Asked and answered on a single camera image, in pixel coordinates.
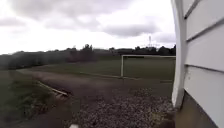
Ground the white football goal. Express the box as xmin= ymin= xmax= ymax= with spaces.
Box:
xmin=119 ymin=54 xmax=177 ymax=79

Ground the green grass field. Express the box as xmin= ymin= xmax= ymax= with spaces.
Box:
xmin=31 ymin=57 xmax=177 ymax=82

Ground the grey gravel path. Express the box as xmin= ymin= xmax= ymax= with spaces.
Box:
xmin=14 ymin=68 xmax=176 ymax=128

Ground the pylon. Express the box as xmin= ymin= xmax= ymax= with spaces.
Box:
xmin=145 ymin=35 xmax=156 ymax=49

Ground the row of trees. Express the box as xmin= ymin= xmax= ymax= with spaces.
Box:
xmin=0 ymin=43 xmax=177 ymax=71

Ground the wooden plank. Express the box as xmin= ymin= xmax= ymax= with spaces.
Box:
xmin=35 ymin=80 xmax=70 ymax=98

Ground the robot's own part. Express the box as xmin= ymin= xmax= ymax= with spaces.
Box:
xmin=68 ymin=123 xmax=80 ymax=128

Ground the white clapboard building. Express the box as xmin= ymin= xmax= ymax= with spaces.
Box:
xmin=170 ymin=0 xmax=224 ymax=128

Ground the rough grass verge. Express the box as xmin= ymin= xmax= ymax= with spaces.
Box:
xmin=0 ymin=69 xmax=59 ymax=128

